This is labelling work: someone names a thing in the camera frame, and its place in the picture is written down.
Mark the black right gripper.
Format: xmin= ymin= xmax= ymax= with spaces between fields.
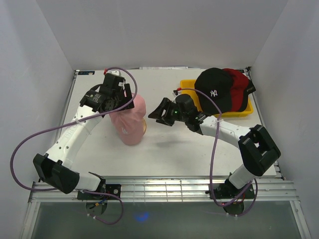
xmin=148 ymin=98 xmax=187 ymax=127

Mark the pink baseball cap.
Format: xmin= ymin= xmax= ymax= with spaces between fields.
xmin=110 ymin=94 xmax=146 ymax=145

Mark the black Yankees baseball cap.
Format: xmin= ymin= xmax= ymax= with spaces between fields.
xmin=194 ymin=68 xmax=233 ymax=113

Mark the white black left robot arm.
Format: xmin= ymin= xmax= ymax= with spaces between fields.
xmin=33 ymin=73 xmax=134 ymax=199

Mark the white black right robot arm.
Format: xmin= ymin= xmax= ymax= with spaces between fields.
xmin=148 ymin=94 xmax=281 ymax=198

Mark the yellow plastic bin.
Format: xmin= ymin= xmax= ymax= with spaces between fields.
xmin=180 ymin=79 xmax=254 ymax=118

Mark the red baseball cap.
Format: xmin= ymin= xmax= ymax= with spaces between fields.
xmin=223 ymin=68 xmax=249 ymax=112

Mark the black sport baseball cap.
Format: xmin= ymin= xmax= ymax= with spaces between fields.
xmin=231 ymin=79 xmax=256 ymax=112

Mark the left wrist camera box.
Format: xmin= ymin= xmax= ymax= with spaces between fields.
xmin=109 ymin=70 xmax=122 ymax=77

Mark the aluminium front rail frame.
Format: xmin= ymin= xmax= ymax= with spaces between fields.
xmin=21 ymin=178 xmax=311 ymax=239

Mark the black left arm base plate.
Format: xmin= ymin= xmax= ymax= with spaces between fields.
xmin=77 ymin=184 xmax=122 ymax=201

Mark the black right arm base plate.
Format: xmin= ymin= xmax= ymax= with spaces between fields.
xmin=212 ymin=180 xmax=255 ymax=200

